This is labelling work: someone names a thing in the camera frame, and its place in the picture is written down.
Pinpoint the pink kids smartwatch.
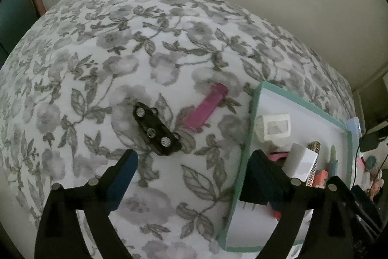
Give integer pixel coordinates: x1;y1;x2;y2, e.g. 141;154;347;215
268;152;289;165

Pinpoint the white small box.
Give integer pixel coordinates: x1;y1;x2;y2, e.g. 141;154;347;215
282;143;316;182

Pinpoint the white rectangular plastic frame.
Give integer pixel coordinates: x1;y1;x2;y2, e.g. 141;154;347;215
255;114;291;143

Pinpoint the gold patterned black lighter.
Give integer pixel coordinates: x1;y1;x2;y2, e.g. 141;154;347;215
306;141;321;187

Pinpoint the black toy car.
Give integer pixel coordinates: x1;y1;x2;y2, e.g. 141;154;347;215
133;102;182;156

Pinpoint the magenta small cylinder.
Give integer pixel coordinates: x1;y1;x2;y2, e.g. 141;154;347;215
184;83;229;132

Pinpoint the colourful trinket pile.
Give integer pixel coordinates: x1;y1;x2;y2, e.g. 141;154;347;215
366;170;384;200

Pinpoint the teal round tin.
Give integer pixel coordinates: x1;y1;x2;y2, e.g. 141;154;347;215
365;155;378;170

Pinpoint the teal white shallow box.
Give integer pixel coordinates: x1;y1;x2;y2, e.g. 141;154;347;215
218;82;358;253

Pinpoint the black power adapter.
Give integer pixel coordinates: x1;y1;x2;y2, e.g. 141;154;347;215
359;126;388;152

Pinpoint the white power strip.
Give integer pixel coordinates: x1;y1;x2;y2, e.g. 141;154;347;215
346;116;362;139

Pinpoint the floral grey white blanket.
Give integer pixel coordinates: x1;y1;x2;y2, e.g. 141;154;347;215
1;0;355;258

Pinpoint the dark teal cabinet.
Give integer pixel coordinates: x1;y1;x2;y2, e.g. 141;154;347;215
1;0;46;64

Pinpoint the black cable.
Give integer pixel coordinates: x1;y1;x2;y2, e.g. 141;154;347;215
351;116;388;187

